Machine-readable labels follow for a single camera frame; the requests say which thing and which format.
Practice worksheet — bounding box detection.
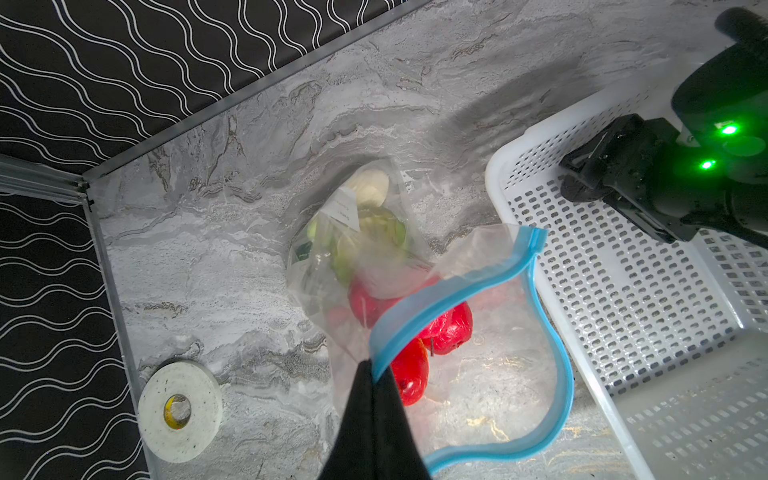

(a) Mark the clear blue-zip bag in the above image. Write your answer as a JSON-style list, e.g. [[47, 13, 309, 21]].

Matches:
[[286, 160, 574, 479]]

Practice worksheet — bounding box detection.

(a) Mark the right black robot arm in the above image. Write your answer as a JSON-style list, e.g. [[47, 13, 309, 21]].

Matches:
[[560, 8, 767, 247]]

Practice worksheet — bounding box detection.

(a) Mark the red yellow toy mango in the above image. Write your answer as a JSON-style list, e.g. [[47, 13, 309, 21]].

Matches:
[[390, 338, 429, 406]]

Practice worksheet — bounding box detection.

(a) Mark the green toy cabbage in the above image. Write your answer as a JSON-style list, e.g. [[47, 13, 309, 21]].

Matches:
[[302, 207, 409, 288]]

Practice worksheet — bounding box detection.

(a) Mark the small red toy apple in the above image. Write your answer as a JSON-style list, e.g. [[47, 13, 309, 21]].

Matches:
[[419, 302, 474, 355]]

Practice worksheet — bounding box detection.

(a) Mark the white plastic perforated basket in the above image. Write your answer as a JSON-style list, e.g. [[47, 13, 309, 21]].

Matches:
[[485, 56, 767, 479]]

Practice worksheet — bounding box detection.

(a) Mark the red toy fruit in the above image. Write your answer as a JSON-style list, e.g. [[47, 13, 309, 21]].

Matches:
[[349, 275, 442, 328]]

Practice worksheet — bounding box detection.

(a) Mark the white tape roll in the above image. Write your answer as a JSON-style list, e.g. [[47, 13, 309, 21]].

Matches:
[[138, 361, 223, 464]]

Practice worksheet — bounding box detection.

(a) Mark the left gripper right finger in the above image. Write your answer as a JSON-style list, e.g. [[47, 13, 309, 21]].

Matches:
[[373, 368, 431, 480]]

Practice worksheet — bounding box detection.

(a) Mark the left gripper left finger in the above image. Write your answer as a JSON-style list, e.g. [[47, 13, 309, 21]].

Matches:
[[319, 360, 375, 480]]

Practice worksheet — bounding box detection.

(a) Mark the white toy radish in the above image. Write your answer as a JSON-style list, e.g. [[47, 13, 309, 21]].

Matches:
[[344, 169, 390, 207]]

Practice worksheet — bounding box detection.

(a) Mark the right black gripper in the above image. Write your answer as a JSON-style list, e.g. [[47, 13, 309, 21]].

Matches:
[[560, 114, 727, 243]]

